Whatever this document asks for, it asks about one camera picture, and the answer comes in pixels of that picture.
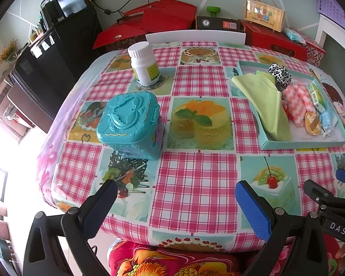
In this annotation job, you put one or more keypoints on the teal shallow box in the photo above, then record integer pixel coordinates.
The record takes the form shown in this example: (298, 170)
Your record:
(304, 145)

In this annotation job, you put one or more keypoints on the pink zigzag cloth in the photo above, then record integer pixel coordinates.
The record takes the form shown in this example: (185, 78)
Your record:
(297, 100)

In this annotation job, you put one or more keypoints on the orange oval pouch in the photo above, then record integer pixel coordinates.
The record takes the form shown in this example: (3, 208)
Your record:
(313, 123)

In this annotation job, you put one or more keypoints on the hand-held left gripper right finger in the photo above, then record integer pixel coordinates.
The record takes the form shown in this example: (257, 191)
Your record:
(253, 207)

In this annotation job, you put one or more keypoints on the black box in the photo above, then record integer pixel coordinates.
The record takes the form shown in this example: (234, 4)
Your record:
(218, 23)

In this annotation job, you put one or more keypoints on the teal plastic lidded box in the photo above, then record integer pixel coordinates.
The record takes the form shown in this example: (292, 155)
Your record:
(126, 118)

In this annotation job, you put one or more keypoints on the red cardboard box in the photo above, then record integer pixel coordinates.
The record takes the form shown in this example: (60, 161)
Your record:
(166, 14)

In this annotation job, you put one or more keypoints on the green cloth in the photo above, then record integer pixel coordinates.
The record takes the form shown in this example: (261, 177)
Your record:
(270, 103)

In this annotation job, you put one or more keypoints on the green tissue packet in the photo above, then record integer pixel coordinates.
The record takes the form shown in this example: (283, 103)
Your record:
(316, 95)

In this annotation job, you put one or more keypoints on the wet wipes packet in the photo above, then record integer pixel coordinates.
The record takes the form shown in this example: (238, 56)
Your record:
(294, 34)

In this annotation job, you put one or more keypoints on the white plastic bottle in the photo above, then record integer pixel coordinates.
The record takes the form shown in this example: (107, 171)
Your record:
(145, 66)

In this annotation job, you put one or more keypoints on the black and white scrunchie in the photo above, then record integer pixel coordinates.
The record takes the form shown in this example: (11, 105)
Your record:
(280, 74)

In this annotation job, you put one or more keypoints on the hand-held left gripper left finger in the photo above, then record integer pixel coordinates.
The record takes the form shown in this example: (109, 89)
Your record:
(103, 204)

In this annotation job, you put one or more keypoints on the red patterned box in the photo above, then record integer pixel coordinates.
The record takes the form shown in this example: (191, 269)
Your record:
(314, 51)

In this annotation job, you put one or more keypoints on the blue face mask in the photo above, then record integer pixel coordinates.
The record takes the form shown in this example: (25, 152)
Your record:
(327, 119)

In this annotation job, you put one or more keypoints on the grey black printer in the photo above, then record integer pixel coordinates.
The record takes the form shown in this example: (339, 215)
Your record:
(66, 3)

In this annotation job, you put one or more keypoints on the white shelf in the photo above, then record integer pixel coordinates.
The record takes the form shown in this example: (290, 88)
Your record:
(322, 31)

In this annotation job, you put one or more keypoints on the yellow flowers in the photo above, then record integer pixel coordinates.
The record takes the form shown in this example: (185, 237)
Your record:
(8, 51)

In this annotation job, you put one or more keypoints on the printed checked tablecloth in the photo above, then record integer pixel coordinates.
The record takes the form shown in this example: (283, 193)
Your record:
(195, 178)

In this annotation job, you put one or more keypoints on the red floral blanket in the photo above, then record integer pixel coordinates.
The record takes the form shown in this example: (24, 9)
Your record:
(161, 261)

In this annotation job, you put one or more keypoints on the red flat box gold emblem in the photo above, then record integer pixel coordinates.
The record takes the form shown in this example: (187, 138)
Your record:
(118, 37)

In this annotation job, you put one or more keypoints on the wooden sign box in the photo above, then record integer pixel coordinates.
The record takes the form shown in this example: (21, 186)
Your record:
(264, 13)

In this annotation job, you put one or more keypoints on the black cabinet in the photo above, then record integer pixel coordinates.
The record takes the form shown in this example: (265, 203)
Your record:
(63, 72)

